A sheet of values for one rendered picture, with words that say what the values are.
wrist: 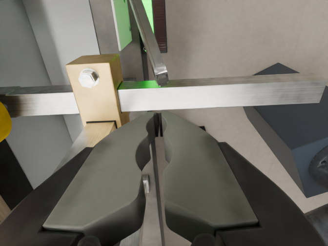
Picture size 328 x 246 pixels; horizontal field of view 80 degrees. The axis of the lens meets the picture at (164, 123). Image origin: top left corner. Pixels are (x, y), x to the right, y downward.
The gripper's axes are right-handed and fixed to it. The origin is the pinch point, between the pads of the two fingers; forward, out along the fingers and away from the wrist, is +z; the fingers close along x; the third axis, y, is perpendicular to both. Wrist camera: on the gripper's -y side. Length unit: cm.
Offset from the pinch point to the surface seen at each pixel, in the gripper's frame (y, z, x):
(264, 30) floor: 6, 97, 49
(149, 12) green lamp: -5.3, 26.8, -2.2
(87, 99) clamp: 3.0, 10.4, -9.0
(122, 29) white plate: -3.5, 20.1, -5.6
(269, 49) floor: 15, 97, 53
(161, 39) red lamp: -1.0, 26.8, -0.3
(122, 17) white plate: -5.0, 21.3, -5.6
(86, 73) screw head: -0.3, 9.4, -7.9
